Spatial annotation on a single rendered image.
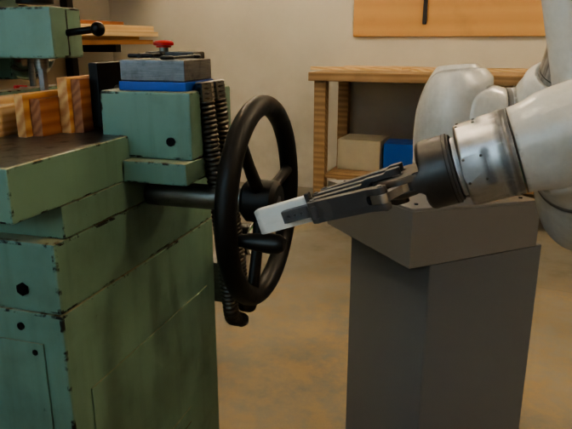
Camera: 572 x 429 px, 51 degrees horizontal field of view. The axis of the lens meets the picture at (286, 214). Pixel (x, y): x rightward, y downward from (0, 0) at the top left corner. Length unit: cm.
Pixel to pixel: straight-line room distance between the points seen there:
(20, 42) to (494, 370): 114
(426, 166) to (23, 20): 59
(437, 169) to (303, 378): 142
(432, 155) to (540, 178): 10
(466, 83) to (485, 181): 70
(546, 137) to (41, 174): 52
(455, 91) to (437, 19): 277
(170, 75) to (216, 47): 371
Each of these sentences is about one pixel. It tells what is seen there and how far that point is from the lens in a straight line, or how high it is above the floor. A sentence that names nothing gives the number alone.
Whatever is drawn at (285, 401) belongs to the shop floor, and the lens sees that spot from 187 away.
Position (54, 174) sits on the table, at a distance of 73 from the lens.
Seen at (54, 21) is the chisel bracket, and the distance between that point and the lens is 93.
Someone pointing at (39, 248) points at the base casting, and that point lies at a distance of 75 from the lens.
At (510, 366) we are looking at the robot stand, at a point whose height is 32.
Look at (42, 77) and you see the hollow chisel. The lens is 97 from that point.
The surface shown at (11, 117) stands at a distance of 91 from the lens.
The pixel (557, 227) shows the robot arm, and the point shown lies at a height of 82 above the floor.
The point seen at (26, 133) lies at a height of 91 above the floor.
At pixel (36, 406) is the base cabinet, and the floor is 58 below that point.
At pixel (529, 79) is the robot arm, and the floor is 95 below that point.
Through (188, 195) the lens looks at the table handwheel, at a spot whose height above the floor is 81.
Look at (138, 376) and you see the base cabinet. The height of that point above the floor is 54.
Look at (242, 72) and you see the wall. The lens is 445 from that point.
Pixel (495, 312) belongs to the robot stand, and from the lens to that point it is 139.
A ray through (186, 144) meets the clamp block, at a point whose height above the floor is 89.
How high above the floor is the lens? 102
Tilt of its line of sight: 16 degrees down
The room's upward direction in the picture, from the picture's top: straight up
